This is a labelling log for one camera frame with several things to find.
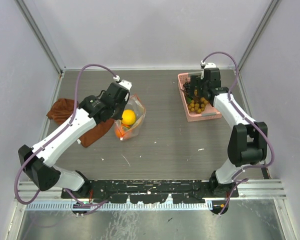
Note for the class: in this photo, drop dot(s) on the brown longan bunch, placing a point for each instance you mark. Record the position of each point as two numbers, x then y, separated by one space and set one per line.
197 105

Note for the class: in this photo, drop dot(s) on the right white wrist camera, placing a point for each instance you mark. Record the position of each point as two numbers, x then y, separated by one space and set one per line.
207 65

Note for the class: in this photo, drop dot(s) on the orange peach toy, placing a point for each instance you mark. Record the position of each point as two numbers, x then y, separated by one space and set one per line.
128 117

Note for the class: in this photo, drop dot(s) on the pink plastic basket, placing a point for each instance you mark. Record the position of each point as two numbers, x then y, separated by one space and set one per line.
209 114

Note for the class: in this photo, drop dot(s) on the slotted cable duct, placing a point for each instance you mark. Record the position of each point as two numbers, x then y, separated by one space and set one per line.
69 205

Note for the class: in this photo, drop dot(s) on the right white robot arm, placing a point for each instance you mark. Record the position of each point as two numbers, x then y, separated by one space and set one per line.
247 145

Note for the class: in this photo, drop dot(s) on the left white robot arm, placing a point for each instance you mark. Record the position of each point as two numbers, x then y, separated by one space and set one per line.
39 161

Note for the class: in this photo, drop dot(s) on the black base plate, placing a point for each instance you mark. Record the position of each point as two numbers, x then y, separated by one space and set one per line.
154 191

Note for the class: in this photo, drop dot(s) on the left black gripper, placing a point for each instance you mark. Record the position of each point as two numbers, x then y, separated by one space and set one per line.
118 115

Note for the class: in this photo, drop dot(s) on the dark grape bunch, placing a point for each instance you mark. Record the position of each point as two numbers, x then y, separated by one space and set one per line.
187 86

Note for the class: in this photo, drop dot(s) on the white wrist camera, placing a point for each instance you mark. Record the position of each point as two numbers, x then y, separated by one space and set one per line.
207 65
124 83

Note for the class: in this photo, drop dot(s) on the clear orange-zip bag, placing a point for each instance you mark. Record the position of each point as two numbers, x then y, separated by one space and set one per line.
135 104

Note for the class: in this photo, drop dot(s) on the orange persimmon toy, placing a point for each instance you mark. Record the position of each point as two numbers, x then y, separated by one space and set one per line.
119 134

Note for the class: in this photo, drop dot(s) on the brown cloth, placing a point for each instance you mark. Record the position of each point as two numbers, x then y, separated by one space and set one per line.
63 108

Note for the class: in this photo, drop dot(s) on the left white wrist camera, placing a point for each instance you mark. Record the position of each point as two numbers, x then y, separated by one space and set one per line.
124 83

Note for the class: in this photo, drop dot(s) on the yellow lemon toy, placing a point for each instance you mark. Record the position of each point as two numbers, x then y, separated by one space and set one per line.
126 127

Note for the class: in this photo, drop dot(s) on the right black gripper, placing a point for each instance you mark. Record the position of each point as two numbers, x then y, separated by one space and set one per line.
196 80

